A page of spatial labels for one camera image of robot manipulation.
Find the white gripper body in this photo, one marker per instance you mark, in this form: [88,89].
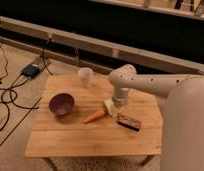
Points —
[120,96]

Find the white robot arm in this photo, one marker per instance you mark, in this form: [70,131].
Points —
[183,113]

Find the black power adapter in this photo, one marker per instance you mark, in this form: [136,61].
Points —
[30,71]

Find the white sponge block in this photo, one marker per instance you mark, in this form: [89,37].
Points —
[112,110]

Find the wooden table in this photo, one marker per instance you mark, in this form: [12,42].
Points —
[69,136]

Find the purple bowl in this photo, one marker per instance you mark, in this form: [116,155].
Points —
[61,104]

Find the white ceramic cup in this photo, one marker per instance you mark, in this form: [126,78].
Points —
[85,74]

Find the orange toy carrot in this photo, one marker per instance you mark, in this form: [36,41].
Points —
[94,116]

